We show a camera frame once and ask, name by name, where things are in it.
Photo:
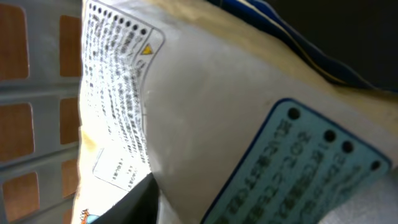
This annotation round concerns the grey plastic mesh basket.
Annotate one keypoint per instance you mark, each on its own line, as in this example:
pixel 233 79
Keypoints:
pixel 40 77

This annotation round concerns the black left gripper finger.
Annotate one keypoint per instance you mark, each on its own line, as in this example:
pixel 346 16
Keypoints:
pixel 139 206

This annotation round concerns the cream snack bag blue trim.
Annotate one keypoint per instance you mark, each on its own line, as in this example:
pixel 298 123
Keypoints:
pixel 239 118

